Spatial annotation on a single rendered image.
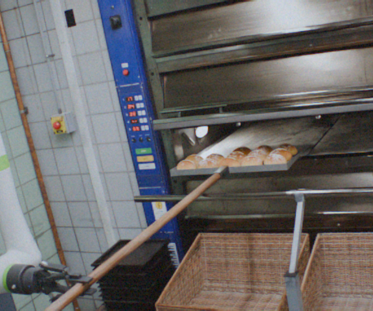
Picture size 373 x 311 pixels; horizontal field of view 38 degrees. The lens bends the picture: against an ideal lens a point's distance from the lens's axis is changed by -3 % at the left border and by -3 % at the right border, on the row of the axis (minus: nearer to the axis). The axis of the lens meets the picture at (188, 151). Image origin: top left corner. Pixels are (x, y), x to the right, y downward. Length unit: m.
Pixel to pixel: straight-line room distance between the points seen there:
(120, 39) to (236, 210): 0.94
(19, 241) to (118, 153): 1.08
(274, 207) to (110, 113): 0.91
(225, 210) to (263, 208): 0.19
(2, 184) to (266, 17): 1.23
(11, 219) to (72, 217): 1.32
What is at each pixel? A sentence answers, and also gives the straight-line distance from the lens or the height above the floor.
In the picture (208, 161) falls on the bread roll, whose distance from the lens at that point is 2.46.
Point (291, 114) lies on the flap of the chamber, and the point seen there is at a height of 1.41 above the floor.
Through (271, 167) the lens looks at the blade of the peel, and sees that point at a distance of 2.33.
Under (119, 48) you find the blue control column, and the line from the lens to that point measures 2.64.
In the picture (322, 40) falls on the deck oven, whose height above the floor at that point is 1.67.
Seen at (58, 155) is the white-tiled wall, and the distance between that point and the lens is 3.06.
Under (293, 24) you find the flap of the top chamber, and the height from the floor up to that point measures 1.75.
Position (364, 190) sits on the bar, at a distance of 1.99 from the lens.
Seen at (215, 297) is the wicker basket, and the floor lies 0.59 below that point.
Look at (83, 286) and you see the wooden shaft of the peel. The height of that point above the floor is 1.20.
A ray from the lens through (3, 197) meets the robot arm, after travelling 1.84.
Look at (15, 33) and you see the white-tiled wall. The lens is 3.07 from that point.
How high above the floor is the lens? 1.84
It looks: 13 degrees down
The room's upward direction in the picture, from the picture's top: 12 degrees counter-clockwise
